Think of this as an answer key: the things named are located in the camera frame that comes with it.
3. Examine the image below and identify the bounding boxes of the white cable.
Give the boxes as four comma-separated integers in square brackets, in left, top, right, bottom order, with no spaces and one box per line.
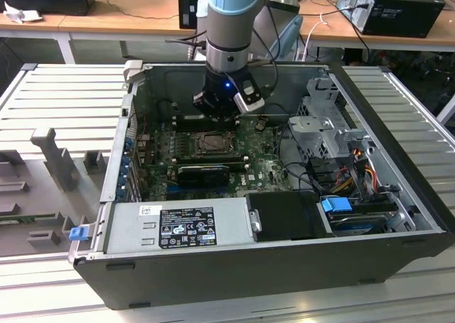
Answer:
[305,11,333,51]

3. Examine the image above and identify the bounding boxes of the crumpled white paper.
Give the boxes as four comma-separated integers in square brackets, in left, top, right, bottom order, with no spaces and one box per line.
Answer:
[2,1,44,25]

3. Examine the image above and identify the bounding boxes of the blue plastic latch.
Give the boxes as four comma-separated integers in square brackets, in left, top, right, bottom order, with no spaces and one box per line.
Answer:
[69,226,88,243]

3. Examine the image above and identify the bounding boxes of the green motherboard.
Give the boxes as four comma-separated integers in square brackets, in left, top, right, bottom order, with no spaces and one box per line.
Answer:
[136,118,296,201]

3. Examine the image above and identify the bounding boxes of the green RAM stick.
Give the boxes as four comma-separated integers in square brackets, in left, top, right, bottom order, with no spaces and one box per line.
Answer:
[0,212,58,227]

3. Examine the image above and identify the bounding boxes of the hard disk in blue carrier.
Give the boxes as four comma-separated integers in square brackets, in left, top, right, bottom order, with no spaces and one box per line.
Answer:
[319,196,390,238]

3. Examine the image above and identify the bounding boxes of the yellow and orange power wires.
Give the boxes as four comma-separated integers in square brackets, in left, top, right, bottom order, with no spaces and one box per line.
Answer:
[328,162,378,196]

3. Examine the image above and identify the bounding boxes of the small black PC tower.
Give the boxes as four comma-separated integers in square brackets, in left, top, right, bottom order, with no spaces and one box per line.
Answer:
[177,0,209,31]

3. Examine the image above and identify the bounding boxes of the metal socket cover frame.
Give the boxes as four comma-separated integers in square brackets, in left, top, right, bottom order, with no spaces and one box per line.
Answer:
[193,132,237,155]

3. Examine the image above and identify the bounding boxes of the silver metal drive cage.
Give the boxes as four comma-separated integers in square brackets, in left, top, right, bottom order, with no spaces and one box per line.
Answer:
[287,74,378,167]

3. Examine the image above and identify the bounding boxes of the black graphics card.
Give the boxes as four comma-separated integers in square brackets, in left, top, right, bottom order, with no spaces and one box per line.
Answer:
[176,164,230,189]

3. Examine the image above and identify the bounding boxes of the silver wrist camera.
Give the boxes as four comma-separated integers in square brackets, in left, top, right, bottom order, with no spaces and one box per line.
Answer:
[233,81,267,115]

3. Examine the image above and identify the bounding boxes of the black desktop PC with vents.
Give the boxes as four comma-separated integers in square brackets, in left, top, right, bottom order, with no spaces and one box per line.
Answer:
[336,0,447,39]

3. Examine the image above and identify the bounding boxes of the small wrist camera box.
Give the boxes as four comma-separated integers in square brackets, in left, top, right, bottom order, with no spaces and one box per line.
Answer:
[192,91,212,117]

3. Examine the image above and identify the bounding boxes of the black and grey PC case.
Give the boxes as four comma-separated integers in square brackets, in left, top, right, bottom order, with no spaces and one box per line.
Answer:
[67,61,455,312]

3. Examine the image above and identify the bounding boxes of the wooden desk with white legs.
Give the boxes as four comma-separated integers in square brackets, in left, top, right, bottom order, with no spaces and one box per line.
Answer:
[0,0,455,66]

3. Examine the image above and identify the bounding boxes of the silver power supply with label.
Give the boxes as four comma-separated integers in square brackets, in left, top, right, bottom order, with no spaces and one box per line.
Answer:
[90,196,257,255]

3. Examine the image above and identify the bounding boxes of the grey parts rack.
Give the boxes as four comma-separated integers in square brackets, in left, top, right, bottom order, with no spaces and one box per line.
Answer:
[0,126,112,259]

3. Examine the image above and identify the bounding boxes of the black plastic air shroud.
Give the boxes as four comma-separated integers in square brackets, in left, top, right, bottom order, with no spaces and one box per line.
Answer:
[245,191,337,243]

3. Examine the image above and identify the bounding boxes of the CPU socket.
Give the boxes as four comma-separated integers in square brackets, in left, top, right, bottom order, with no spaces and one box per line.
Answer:
[191,131,239,157]

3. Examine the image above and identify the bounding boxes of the black RAM slot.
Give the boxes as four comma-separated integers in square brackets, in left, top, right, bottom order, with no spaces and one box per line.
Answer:
[176,123,232,134]
[174,157,249,165]
[173,152,247,159]
[176,115,208,126]

